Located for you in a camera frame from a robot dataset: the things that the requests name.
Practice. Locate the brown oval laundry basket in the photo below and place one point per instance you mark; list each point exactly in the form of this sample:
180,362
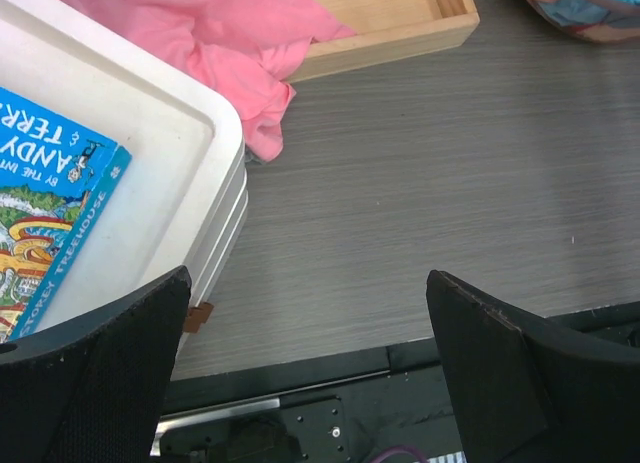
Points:
598,33

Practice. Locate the bright pink t shirt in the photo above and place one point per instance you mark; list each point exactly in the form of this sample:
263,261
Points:
243,49

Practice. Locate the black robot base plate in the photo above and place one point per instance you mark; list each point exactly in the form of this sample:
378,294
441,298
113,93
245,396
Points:
383,404

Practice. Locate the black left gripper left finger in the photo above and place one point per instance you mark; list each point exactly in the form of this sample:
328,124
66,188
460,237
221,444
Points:
91,389

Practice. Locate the blue treehouse book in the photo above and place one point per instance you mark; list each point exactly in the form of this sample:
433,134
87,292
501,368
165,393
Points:
56,178

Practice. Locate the white plastic storage box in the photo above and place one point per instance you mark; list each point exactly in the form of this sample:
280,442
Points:
183,198

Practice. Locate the light blue t shirt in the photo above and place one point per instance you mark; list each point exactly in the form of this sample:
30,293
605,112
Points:
589,12

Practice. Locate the wooden clothes rack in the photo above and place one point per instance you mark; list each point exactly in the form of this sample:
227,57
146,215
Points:
387,31

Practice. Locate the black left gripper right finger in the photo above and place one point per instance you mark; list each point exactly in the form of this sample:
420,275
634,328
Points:
524,388

